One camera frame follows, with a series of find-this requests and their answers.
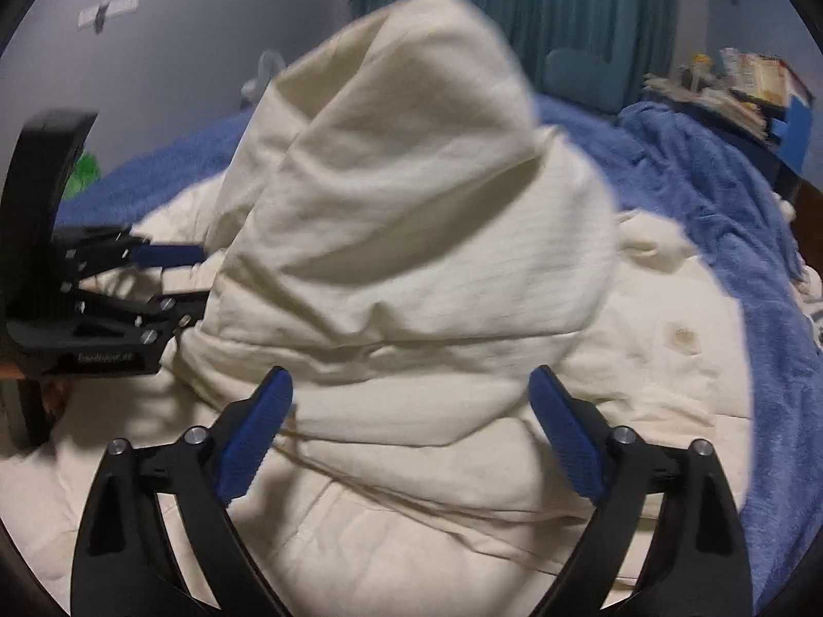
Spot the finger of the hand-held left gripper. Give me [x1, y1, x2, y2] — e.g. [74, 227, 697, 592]
[63, 224, 208, 282]
[69, 289, 212, 343]

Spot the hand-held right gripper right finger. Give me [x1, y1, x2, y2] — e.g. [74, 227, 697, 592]
[527, 365, 755, 617]

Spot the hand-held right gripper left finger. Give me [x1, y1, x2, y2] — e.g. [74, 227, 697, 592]
[70, 365, 295, 617]

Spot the cream hooded jacket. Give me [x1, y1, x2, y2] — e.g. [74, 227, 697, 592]
[0, 0, 758, 617]

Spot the green plastic packet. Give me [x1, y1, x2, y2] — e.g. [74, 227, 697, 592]
[67, 153, 102, 202]

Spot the blue fleece blanket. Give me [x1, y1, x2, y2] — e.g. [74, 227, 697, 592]
[55, 93, 823, 617]

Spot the wooden headboard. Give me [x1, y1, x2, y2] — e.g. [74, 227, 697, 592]
[790, 178, 823, 242]

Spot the blue pillow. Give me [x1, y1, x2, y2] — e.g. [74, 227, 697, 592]
[545, 47, 626, 113]

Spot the blue storage box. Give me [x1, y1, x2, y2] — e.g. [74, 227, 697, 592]
[770, 95, 815, 176]

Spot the row of books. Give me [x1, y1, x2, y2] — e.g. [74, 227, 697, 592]
[682, 47, 812, 112]

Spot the teal curtain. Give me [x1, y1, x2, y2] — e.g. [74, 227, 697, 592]
[350, 0, 677, 112]

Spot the white wall bracket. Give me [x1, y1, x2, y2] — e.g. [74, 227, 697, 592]
[77, 0, 140, 32]

